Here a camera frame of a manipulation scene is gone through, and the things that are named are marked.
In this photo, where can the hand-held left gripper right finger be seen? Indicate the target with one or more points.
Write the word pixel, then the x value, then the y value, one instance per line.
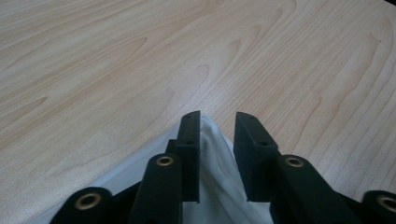
pixel 255 168

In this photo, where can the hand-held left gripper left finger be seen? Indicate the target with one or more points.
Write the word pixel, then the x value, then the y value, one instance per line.
pixel 190 161

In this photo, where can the white printed tank top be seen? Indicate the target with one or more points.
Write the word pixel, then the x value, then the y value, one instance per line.
pixel 218 186

